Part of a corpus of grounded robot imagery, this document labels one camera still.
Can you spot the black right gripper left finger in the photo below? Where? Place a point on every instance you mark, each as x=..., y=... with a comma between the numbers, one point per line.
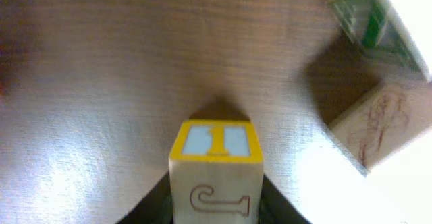
x=155, y=208

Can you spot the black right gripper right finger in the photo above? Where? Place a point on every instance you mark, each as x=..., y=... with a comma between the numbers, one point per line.
x=274, y=208

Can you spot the yellow number 1 block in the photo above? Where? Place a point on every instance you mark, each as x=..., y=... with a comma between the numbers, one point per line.
x=216, y=172

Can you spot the wooden block near green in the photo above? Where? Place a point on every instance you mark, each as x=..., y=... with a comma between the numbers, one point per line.
x=381, y=123

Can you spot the green letter B block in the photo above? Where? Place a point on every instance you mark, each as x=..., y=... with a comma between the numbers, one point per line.
x=392, y=31

